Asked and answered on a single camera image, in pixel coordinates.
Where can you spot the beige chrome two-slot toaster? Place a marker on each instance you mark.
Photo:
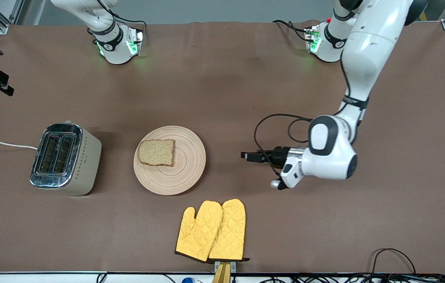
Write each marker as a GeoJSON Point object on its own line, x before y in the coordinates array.
{"type": "Point", "coordinates": [85, 169]}

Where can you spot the round wooden plate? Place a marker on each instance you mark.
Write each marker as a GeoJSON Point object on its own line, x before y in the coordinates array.
{"type": "Point", "coordinates": [183, 177]}

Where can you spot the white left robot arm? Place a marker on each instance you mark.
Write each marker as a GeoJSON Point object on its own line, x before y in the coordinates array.
{"type": "Point", "coordinates": [371, 51]}

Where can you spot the brown table cover sheet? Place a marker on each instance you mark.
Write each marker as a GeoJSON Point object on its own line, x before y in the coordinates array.
{"type": "Point", "coordinates": [222, 78]}

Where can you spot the wooden stick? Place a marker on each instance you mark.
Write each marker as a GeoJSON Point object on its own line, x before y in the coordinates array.
{"type": "Point", "coordinates": [222, 275]}

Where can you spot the blue cap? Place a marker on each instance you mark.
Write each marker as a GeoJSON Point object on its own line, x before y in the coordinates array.
{"type": "Point", "coordinates": [187, 280]}

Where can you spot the yellow quilted oven mitt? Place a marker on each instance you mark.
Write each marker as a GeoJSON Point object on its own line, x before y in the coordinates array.
{"type": "Point", "coordinates": [198, 236]}
{"type": "Point", "coordinates": [230, 232]}

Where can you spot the brown toast slice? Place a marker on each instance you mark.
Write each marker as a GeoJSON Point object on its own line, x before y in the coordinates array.
{"type": "Point", "coordinates": [155, 152]}

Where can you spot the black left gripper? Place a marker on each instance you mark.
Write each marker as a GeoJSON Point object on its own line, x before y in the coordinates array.
{"type": "Point", "coordinates": [279, 155]}

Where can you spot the green-lit base connector box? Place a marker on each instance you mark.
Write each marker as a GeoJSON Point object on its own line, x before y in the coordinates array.
{"type": "Point", "coordinates": [138, 39]}
{"type": "Point", "coordinates": [309, 37]}

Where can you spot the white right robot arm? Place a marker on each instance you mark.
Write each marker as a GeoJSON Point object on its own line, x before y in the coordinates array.
{"type": "Point", "coordinates": [116, 43]}

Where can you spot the small metal bracket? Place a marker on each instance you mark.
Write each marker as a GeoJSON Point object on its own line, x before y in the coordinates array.
{"type": "Point", "coordinates": [233, 266]}

